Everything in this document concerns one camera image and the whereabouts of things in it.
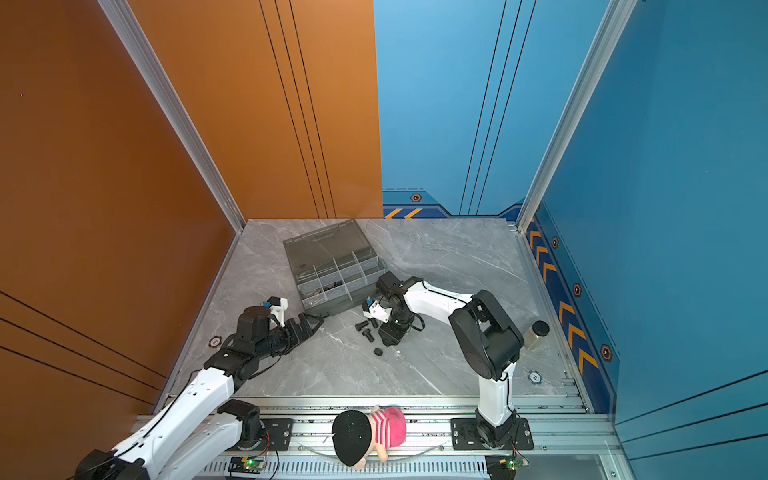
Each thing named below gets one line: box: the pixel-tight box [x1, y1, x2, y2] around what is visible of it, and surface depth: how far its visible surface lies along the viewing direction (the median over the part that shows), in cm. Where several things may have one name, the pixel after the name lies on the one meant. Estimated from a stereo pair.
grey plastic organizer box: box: [283, 219, 387, 317], surface depth 105 cm
